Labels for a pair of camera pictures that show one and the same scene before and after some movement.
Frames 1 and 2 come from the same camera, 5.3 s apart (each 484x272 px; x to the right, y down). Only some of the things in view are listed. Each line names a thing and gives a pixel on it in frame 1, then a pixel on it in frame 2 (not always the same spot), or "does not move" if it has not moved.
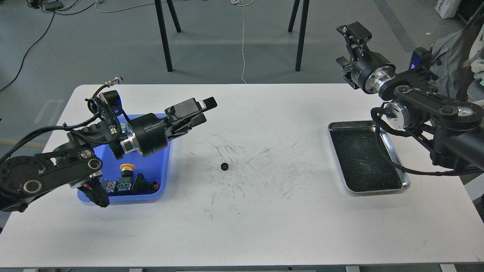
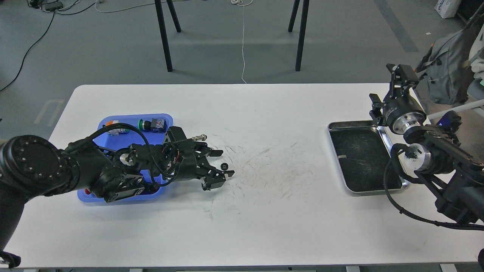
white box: [447, 8] does not move
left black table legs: [164, 34] does not move
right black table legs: [303, 22] does not move
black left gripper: [150, 132] → [190, 163]
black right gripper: [370, 69] → [402, 112]
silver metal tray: [365, 167] does not move
